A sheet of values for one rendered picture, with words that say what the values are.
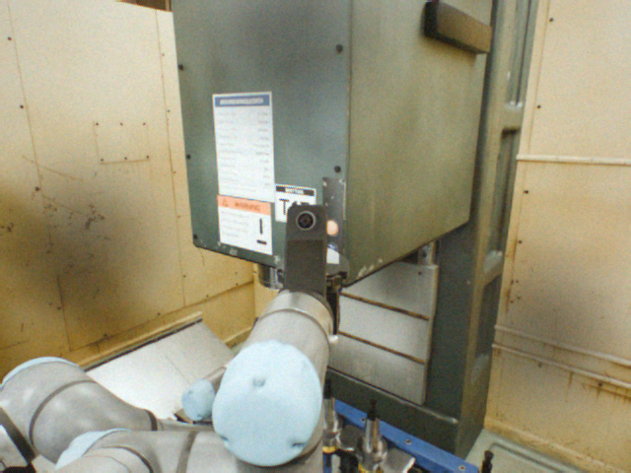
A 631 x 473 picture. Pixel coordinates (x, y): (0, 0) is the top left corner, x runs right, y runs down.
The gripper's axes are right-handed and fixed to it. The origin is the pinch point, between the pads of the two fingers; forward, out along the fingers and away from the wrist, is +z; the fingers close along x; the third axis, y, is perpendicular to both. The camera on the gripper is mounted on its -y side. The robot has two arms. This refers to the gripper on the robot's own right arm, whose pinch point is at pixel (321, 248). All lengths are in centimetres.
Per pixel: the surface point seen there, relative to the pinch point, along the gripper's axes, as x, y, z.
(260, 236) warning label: -15.3, 4.5, 22.0
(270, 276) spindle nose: -17.6, 19.2, 38.0
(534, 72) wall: 58, -33, 99
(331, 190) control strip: 0.1, -6.7, 13.0
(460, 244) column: 34, 19, 71
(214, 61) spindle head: -24.7, -29.3, 27.4
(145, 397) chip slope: -84, 92, 82
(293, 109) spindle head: -7.2, -20.0, 17.4
